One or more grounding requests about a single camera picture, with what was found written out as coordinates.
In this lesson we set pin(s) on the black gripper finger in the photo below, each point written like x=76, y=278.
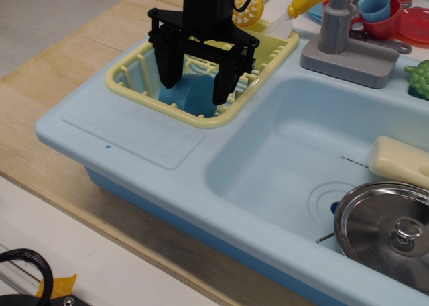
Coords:
x=169, y=60
x=226, y=80

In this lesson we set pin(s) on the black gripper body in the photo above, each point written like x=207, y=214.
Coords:
x=204, y=20

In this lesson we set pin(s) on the blue plastic cup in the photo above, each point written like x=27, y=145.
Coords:
x=192, y=93

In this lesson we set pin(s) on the blue cup in red cup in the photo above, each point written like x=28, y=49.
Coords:
x=373, y=11

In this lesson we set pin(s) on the red plastic cup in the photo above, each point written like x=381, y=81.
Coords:
x=385, y=22

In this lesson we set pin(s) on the yellow dish rack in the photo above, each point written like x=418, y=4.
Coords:
x=135, y=77

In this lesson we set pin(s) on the yellow round scrub brush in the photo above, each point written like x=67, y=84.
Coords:
x=251, y=12

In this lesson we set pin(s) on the grey toy faucet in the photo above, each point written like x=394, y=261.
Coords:
x=332, y=52

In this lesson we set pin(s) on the blue plastic plate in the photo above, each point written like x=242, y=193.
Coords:
x=316, y=12

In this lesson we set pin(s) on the light blue toy sink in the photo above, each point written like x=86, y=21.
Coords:
x=261, y=187

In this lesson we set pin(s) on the grey toy utensil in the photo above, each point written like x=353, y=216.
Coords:
x=401, y=47

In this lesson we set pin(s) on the cream plastic bottle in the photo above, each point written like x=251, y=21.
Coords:
x=398, y=161

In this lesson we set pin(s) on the green toy vegetable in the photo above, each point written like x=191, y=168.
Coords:
x=418, y=79

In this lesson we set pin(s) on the red plastic plate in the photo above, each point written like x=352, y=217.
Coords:
x=414, y=24

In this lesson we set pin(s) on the steel pot lid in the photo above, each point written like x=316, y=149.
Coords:
x=384, y=226

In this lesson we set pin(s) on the yellow tape piece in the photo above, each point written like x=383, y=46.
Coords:
x=63, y=286

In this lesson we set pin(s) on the black device with screw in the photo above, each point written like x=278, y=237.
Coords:
x=25, y=300

